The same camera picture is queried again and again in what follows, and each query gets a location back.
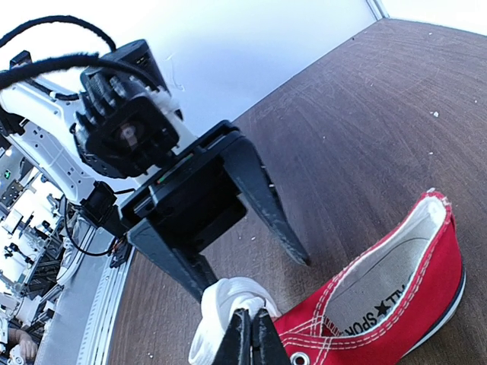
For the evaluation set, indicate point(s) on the red canvas sneaker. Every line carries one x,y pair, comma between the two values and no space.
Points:
384,304

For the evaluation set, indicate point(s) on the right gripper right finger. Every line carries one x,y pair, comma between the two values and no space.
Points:
266,346

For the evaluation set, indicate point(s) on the aluminium front rail frame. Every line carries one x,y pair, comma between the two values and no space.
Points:
83,324

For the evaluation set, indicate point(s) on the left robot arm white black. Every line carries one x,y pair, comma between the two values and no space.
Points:
39,103

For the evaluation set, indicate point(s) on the left aluminium corner post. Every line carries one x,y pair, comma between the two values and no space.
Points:
378,9

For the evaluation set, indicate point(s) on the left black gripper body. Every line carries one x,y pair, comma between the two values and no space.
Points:
195,201

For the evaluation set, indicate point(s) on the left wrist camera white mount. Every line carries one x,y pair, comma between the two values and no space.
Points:
126,126

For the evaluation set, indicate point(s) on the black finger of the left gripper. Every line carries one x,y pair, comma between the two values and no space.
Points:
189,269
249,174

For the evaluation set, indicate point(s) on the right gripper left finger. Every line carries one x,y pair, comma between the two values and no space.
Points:
235,345

